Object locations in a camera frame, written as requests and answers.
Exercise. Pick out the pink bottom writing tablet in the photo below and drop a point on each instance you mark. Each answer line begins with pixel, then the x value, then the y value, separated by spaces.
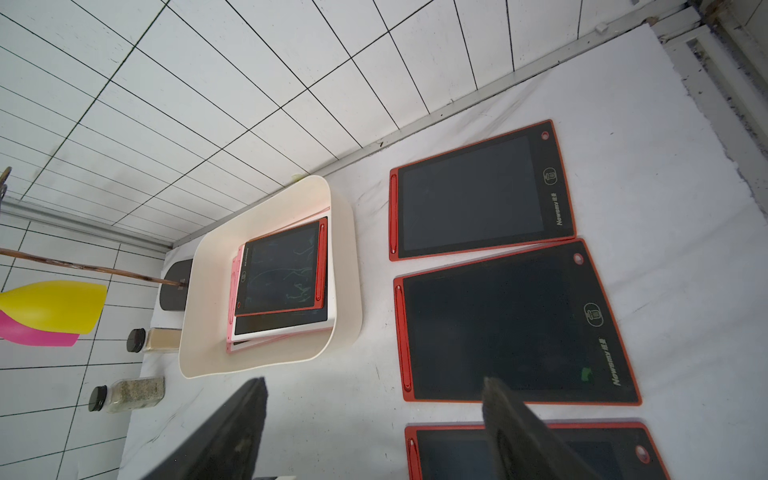
pixel 233 346

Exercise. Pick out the metal cup holder stand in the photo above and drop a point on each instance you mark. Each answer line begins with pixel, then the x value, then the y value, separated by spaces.
pixel 178 284

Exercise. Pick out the yellow plastic goblet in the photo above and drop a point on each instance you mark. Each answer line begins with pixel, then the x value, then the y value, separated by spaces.
pixel 69 307

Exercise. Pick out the cream plastic storage box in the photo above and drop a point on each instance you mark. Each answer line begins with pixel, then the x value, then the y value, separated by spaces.
pixel 202 346

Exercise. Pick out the white pink writing tablet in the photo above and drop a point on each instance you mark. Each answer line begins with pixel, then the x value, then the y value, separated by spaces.
pixel 285 324

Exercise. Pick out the glass jar with grey contents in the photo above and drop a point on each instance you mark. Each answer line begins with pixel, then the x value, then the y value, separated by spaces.
pixel 128 394

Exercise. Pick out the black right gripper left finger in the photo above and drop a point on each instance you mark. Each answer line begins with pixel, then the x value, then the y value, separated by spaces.
pixel 226 445

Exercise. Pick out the pink plastic goblet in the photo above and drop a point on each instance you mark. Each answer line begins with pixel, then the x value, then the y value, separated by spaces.
pixel 18 333

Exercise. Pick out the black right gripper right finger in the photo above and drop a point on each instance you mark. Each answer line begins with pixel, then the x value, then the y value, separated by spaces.
pixel 521 445

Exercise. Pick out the glass jar with beige contents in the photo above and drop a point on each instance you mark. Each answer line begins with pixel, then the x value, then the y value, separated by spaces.
pixel 153 340

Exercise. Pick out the red writing tablet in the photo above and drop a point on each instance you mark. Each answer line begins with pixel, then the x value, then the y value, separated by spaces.
pixel 282 272
pixel 539 320
pixel 507 190
pixel 614 449

